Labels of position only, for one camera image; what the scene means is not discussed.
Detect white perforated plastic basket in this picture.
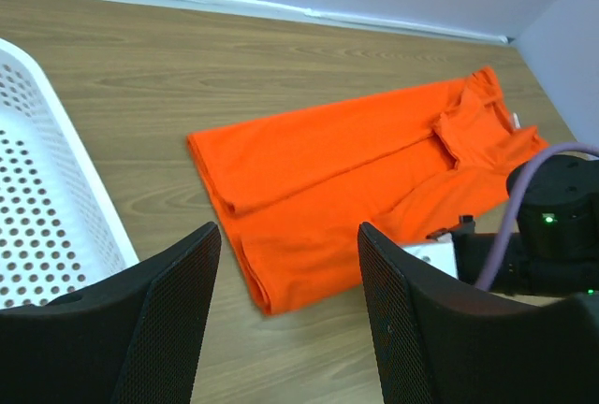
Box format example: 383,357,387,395
0,40,139,309

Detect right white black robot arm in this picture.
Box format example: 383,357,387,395
491,154,598,297

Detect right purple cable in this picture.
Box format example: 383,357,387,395
475,141,599,292

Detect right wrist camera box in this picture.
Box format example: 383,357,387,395
402,241,458,279

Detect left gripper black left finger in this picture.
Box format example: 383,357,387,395
1,222,222,403

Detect orange t shirt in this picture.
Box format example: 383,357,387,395
187,67,547,316

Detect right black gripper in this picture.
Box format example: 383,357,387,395
428,214,585,296

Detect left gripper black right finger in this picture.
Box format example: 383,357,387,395
358,223,598,403

